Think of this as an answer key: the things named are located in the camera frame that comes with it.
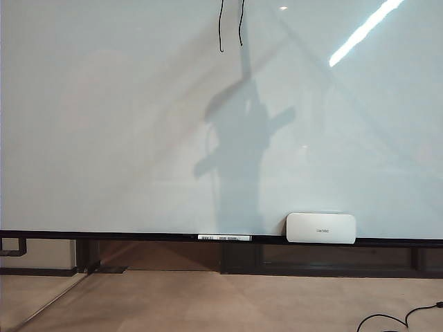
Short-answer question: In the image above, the black wall pipe bracket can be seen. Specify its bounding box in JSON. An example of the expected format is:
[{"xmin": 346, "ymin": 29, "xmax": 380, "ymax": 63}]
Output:
[{"xmin": 0, "ymin": 236, "xmax": 28, "ymax": 257}]

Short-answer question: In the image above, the white marker pen black cap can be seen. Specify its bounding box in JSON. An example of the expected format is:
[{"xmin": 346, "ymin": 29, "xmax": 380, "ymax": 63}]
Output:
[{"xmin": 192, "ymin": 233, "xmax": 276, "ymax": 243}]

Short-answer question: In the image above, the black floor plate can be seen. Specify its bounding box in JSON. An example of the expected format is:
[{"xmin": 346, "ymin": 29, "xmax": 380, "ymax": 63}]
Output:
[{"xmin": 99, "ymin": 265, "xmax": 129, "ymax": 275}]

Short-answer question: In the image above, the large white whiteboard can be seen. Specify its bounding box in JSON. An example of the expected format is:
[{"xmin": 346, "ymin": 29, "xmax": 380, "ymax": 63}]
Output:
[{"xmin": 0, "ymin": 0, "xmax": 443, "ymax": 240}]

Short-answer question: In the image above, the black floor cable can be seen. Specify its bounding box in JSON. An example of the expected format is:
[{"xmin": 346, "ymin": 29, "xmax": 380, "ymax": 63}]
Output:
[{"xmin": 356, "ymin": 299, "xmax": 443, "ymax": 332}]

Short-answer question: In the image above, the white rectangular board eraser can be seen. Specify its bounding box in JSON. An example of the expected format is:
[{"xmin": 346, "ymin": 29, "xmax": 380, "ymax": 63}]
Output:
[{"xmin": 284, "ymin": 212, "xmax": 357, "ymax": 245}]

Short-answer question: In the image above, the black whiteboard tray ledge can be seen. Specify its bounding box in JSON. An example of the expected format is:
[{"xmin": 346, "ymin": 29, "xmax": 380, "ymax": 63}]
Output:
[{"xmin": 0, "ymin": 229, "xmax": 443, "ymax": 248}]

